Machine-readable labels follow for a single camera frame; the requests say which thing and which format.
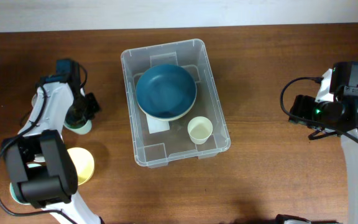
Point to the grey plastic cup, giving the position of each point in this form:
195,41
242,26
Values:
34,100

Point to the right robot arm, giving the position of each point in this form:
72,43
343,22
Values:
334,112

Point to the clear plastic storage container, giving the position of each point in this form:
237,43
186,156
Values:
158,149

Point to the small mint green bowl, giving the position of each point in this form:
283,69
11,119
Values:
11,189

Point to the mint green plastic cup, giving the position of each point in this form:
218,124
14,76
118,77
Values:
86,128

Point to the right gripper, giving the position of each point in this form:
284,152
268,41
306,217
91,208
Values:
301,106

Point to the small white bowl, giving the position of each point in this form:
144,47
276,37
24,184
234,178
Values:
39,158

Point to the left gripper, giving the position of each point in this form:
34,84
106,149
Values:
76,119

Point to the small yellow bowl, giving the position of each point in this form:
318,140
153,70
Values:
84,163

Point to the blue plate bowl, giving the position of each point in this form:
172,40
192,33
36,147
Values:
166,92

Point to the cream plastic cup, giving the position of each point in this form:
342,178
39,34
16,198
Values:
199,129

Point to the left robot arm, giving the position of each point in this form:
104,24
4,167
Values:
41,171

